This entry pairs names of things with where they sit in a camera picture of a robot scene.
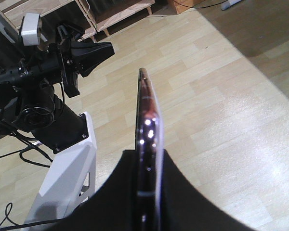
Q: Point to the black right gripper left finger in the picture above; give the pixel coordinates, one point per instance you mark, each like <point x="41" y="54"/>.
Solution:
<point x="111" y="207"/>

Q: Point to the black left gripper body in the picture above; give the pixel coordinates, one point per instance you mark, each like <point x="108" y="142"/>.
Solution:
<point x="56" y="62"/>

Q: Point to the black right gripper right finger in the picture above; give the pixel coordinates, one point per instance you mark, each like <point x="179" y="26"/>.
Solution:
<point x="184" y="208"/>

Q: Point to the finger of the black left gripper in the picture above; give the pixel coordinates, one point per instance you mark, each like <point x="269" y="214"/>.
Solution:
<point x="88" y="55"/>

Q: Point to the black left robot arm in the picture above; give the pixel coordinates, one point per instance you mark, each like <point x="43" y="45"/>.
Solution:
<point x="28" y="101"/>

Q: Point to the wooden shelf cabinet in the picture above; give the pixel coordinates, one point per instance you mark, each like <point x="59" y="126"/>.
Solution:
<point x="92" y="15"/>

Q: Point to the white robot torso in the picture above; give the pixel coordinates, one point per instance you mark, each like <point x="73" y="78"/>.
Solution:
<point x="69" y="181"/>

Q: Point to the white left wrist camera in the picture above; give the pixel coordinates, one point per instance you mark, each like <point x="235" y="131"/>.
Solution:
<point x="31" y="29"/>

